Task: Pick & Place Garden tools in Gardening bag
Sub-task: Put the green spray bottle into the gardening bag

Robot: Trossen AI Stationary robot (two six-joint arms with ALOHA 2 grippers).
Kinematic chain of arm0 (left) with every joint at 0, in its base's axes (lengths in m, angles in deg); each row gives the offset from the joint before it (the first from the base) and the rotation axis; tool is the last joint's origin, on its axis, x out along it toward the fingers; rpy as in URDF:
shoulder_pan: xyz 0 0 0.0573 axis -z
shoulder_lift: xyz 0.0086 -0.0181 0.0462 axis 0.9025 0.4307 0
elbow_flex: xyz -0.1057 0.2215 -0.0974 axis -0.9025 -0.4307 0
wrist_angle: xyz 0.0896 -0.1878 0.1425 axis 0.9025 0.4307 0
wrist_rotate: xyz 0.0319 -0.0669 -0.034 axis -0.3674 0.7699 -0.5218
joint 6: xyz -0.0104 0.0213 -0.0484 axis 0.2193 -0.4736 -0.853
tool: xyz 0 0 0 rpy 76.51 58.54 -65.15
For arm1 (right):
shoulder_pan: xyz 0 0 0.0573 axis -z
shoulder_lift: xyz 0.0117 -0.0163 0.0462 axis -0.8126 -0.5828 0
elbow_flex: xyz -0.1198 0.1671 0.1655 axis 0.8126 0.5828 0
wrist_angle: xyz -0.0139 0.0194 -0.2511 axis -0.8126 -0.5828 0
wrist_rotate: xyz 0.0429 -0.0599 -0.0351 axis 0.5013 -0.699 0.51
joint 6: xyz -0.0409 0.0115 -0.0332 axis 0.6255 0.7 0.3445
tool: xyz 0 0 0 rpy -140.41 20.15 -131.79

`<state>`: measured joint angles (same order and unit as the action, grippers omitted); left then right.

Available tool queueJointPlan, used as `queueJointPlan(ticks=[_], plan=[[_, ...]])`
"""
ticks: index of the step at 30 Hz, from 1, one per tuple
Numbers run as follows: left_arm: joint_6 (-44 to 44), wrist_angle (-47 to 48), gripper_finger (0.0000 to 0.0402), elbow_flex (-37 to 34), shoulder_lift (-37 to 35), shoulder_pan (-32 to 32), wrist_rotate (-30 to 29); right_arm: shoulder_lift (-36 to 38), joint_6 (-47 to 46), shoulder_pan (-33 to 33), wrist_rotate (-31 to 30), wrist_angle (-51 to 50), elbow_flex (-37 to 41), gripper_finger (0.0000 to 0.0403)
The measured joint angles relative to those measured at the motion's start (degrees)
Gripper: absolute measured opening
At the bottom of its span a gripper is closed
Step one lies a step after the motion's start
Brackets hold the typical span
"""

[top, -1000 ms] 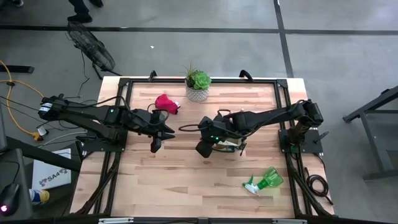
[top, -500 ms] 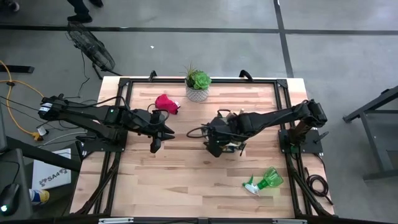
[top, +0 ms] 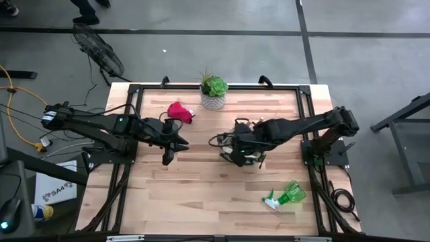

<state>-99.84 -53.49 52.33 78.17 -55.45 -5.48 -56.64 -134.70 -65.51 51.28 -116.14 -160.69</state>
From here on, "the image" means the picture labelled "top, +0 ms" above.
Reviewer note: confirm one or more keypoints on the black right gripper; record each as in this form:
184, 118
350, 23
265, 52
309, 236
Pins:
242, 144

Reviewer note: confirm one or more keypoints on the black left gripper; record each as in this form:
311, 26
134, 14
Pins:
168, 134

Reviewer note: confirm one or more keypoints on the beige green gardening bag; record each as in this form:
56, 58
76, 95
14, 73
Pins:
227, 149

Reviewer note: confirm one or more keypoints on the red garden gloves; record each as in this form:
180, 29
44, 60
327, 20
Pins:
179, 111

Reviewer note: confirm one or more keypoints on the green spray bottle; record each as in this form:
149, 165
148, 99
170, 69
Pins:
294, 193

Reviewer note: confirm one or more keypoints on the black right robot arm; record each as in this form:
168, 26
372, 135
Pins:
302, 126

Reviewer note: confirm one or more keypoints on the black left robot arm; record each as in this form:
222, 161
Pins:
84, 122

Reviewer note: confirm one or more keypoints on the potted succulent plant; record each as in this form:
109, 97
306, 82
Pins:
213, 101

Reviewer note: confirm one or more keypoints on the black table clamp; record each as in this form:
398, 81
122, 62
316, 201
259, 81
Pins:
265, 80
164, 81

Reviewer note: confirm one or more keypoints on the black floor fan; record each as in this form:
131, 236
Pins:
97, 50

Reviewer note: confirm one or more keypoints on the white printed box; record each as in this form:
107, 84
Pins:
55, 188

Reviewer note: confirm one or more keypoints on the white power adapter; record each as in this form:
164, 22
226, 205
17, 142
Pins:
45, 141

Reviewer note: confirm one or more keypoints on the yellow blue can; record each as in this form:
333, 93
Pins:
43, 212

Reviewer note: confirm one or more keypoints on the black desk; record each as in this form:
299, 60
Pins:
20, 181

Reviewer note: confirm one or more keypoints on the person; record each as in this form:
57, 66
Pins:
10, 7
84, 10

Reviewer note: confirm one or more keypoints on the black floor stand foot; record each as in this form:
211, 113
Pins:
18, 74

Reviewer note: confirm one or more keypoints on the black computer mouse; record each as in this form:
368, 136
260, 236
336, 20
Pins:
10, 215

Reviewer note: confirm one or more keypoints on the black aluminium table frame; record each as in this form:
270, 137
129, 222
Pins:
181, 87

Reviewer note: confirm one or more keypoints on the silver aluminium bracket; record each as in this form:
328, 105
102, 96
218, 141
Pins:
312, 239
124, 238

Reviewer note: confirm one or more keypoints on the black metal desk frame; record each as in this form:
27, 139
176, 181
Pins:
407, 158

